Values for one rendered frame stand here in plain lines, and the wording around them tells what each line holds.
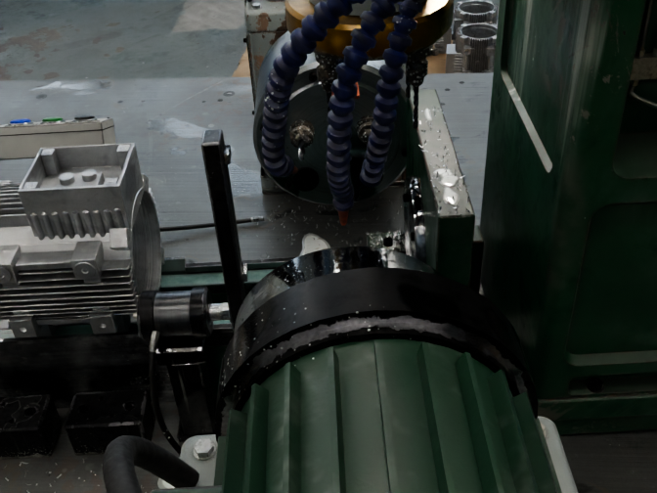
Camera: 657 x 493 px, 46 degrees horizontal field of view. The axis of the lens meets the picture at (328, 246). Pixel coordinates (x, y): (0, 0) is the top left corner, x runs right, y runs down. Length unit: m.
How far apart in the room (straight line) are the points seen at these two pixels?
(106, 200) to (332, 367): 0.62
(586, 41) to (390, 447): 0.50
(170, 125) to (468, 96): 0.68
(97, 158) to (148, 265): 0.18
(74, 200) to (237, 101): 0.95
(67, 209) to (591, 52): 0.61
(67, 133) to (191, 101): 0.67
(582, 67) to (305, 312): 0.44
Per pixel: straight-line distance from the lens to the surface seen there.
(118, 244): 0.96
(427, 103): 1.06
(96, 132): 1.24
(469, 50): 3.30
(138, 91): 1.97
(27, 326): 1.05
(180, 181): 1.58
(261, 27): 1.35
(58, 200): 0.97
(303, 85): 1.15
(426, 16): 0.81
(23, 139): 1.28
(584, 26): 0.75
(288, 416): 0.36
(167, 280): 1.15
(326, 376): 0.38
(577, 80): 0.77
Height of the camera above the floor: 1.63
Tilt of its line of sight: 38 degrees down
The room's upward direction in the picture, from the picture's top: 4 degrees counter-clockwise
